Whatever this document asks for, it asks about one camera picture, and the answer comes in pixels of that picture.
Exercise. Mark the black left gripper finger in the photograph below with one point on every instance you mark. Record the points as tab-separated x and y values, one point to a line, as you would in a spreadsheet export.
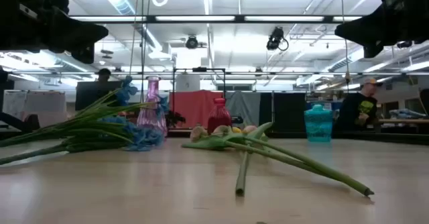
83	54
78	33

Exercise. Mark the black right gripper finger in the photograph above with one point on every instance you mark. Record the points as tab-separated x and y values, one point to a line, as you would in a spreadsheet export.
368	27
373	50

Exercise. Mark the blue artificial flower bunch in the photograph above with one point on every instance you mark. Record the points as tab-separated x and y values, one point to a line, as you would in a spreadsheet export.
100	126

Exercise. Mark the purple glass vase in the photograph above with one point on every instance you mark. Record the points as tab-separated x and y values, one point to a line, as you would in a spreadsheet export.
151	116

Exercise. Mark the pink artificial tulip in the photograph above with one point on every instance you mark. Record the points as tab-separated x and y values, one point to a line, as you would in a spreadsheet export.
249	129
222	130
198	132

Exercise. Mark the red glass vase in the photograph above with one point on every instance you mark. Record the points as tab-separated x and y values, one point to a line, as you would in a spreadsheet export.
218	116

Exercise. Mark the yellow artificial tulip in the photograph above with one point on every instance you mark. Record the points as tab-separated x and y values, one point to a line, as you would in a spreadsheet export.
236	129

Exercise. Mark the teal glass vase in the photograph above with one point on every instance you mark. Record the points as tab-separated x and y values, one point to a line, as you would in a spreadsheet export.
318	126

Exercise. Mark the person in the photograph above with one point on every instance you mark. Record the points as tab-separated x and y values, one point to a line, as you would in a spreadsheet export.
104	72
355	111

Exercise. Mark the black computer monitor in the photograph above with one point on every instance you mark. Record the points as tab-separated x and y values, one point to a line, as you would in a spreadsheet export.
87	96

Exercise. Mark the white board panel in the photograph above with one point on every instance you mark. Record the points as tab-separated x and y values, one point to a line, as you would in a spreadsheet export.
43	105

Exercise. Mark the blue gray bundle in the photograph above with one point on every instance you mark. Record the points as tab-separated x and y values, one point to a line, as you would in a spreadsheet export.
407	113

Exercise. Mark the wooden workbench top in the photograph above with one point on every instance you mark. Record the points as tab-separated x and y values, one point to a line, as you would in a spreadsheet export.
409	120

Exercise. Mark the black partition panel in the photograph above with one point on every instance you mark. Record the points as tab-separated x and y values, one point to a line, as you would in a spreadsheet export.
288	111

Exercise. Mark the white cylindrical tank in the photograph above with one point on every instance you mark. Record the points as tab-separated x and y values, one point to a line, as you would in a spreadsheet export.
187	83

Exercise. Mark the round black ceiling fixture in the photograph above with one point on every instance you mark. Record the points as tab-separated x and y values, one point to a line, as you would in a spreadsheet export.
191	42

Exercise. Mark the dark potted plant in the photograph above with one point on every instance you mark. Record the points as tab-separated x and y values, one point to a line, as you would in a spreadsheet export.
174	118

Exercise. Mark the red hanging cloth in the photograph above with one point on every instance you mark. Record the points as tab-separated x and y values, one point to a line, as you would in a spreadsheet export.
194	106

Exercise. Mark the overhead light bar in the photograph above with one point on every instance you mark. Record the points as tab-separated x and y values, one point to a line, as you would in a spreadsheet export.
239	18

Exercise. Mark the gray hanging cloth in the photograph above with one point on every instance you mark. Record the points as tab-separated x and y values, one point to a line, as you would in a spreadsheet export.
244	106

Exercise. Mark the black ceiling camera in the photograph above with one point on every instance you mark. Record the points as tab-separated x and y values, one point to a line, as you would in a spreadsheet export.
275	38

